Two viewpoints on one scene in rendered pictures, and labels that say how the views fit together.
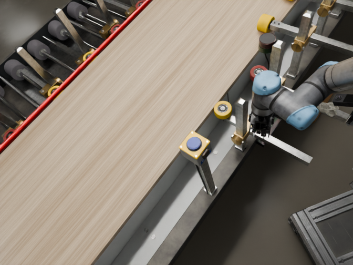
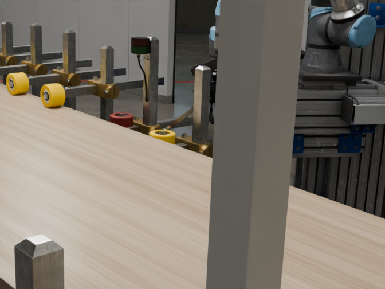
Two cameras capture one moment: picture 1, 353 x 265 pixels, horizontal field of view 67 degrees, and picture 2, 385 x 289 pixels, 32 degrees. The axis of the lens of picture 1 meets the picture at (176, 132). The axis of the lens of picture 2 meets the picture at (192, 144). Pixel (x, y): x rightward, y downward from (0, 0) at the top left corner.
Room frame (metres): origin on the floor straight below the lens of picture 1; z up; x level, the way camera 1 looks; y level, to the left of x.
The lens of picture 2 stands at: (0.96, 1.69, 1.44)
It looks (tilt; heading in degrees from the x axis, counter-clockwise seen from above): 16 degrees down; 257
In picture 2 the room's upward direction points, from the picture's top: 2 degrees clockwise
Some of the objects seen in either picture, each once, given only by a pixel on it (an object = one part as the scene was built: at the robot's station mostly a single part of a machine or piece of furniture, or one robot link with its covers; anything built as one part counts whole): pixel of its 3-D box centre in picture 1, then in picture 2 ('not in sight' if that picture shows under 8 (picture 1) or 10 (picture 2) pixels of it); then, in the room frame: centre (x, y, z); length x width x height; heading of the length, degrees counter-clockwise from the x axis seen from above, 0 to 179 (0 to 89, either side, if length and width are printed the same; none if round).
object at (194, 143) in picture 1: (194, 143); not in sight; (0.34, -0.03, 1.22); 0.04 x 0.04 x 0.02
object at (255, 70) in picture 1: (258, 78); (121, 130); (0.69, -0.47, 0.85); 0.08 x 0.08 x 0.11
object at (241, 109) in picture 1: (241, 131); (199, 141); (0.47, -0.26, 0.87); 0.03 x 0.03 x 0.48; 30
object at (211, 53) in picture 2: not in sight; (219, 42); (0.31, -0.69, 1.12); 0.09 x 0.08 x 0.11; 59
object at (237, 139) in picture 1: (244, 130); (194, 148); (0.48, -0.28, 0.84); 0.13 x 0.06 x 0.05; 120
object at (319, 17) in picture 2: not in sight; (326, 24); (-0.06, -0.57, 1.20); 0.13 x 0.12 x 0.14; 108
